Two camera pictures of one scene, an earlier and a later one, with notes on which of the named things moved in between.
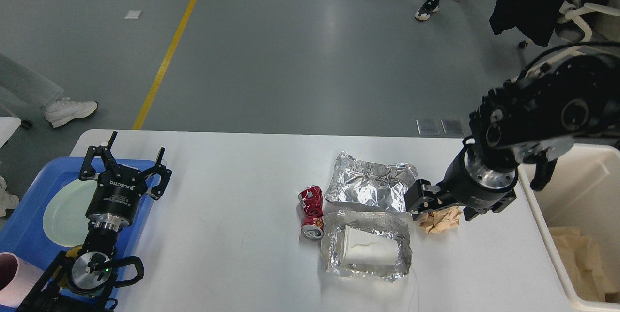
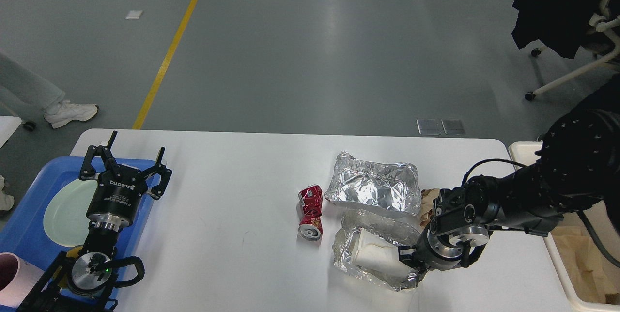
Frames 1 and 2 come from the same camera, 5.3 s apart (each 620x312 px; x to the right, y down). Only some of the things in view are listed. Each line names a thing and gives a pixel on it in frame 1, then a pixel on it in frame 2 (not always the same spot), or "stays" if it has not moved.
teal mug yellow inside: (73, 252) stays
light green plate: (64, 220) stays
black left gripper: (116, 198) stays
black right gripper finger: (420, 197) to (408, 255)
